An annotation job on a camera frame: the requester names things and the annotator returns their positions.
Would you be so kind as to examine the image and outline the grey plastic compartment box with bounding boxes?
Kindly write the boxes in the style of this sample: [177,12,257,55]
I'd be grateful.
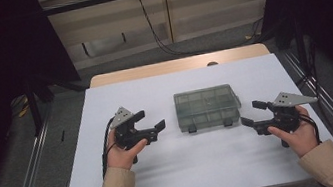
[173,82,245,136]

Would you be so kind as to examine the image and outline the black pen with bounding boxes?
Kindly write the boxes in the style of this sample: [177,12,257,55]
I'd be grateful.
[59,129,68,143]

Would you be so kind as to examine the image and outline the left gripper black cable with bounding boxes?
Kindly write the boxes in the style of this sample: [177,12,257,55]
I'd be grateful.
[93,117,125,180]

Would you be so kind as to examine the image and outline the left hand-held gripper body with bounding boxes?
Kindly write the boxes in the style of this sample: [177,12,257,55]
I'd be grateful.
[106,104,144,153]

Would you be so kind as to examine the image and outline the yellow cable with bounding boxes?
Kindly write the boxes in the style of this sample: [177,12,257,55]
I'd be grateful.
[15,96,32,119]

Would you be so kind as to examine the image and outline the white table mat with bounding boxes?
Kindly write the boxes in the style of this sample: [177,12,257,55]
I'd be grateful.
[42,43,333,187]

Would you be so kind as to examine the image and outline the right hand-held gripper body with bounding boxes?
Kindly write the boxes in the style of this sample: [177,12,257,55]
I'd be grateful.
[265,86,324,136]

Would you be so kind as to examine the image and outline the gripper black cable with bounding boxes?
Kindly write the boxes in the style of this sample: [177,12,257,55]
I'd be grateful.
[297,109,322,147]
[93,117,125,180]

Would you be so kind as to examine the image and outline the black metal stand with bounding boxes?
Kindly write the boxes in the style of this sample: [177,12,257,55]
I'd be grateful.
[291,16,324,93]
[22,70,93,138]

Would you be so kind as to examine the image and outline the person's right hand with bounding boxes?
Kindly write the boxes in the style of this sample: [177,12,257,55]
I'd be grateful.
[263,103,321,163]

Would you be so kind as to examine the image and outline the black wall cable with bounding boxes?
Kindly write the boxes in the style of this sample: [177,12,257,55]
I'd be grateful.
[136,0,269,63]

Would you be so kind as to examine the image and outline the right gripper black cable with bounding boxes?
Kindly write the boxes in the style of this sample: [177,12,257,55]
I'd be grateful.
[297,109,322,147]

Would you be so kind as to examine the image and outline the person's left hand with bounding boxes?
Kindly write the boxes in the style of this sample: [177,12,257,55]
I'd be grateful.
[103,125,153,173]

